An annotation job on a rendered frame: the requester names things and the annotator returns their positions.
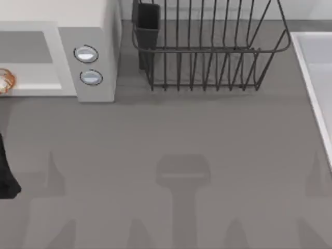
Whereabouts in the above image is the round grey microwave knob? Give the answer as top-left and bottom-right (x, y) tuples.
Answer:
(73, 44), (99, 64)
(79, 68), (104, 86)

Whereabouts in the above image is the dark cutlery holder box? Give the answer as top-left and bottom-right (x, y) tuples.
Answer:
(132, 0), (161, 71)

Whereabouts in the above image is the pale microwave oven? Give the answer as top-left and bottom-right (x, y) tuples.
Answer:
(0, 0), (121, 103)

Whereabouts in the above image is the white sink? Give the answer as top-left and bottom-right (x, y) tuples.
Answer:
(289, 31), (332, 174)

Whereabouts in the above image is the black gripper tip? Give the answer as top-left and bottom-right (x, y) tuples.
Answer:
(0, 132), (22, 200)

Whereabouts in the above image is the dark wire dish rack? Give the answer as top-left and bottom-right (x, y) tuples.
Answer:
(131, 0), (291, 92)

